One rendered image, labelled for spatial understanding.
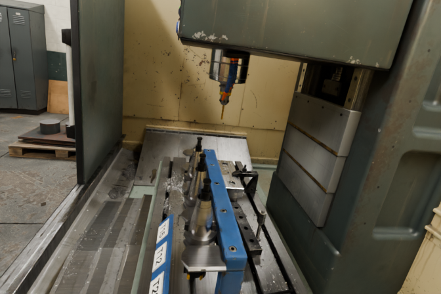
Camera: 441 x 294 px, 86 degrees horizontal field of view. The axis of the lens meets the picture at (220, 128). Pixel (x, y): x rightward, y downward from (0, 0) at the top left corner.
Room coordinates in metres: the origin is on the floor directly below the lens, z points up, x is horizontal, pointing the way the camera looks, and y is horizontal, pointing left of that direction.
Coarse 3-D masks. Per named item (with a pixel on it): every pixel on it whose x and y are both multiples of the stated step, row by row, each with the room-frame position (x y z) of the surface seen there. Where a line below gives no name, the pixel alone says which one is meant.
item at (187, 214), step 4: (188, 208) 0.44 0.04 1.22; (192, 208) 0.45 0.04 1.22; (212, 208) 0.46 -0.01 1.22; (184, 212) 0.43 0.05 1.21; (188, 212) 0.43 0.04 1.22; (192, 212) 0.43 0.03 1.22; (212, 212) 0.44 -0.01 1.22; (184, 216) 0.42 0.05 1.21; (188, 216) 0.42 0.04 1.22; (184, 220) 0.41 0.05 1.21; (216, 220) 0.42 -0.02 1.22; (216, 224) 0.41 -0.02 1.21
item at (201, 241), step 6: (186, 222) 0.39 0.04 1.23; (186, 228) 0.38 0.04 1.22; (186, 234) 0.35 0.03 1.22; (192, 234) 0.36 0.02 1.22; (210, 234) 0.36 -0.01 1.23; (216, 234) 0.37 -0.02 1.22; (186, 240) 0.36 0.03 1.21; (192, 240) 0.35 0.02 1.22; (198, 240) 0.34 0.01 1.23; (204, 240) 0.35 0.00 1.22; (210, 240) 0.35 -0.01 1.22; (186, 246) 0.35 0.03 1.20
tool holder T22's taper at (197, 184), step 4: (196, 168) 0.48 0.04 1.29; (196, 172) 0.47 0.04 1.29; (200, 172) 0.47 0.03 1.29; (204, 172) 0.47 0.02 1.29; (196, 176) 0.47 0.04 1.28; (200, 176) 0.47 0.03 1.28; (204, 176) 0.47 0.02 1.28; (192, 180) 0.48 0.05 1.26; (196, 180) 0.47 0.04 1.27; (200, 180) 0.47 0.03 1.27; (192, 184) 0.47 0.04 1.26; (196, 184) 0.47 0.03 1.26; (200, 184) 0.47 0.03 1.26; (192, 188) 0.47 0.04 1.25; (196, 188) 0.47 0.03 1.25; (200, 188) 0.47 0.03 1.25; (188, 192) 0.48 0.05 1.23; (192, 192) 0.47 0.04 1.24; (196, 192) 0.46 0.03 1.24; (200, 192) 0.47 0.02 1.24; (188, 196) 0.47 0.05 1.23; (192, 196) 0.46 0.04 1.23; (196, 196) 0.46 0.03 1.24; (196, 200) 0.46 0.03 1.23
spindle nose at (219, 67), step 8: (216, 56) 0.96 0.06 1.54; (216, 64) 0.96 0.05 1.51; (224, 64) 0.94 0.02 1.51; (240, 64) 0.95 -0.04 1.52; (248, 64) 0.99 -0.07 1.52; (216, 72) 0.95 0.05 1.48; (224, 72) 0.94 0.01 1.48; (240, 72) 0.95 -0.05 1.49; (216, 80) 0.96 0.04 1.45; (224, 80) 0.94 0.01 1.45; (240, 80) 0.96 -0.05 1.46
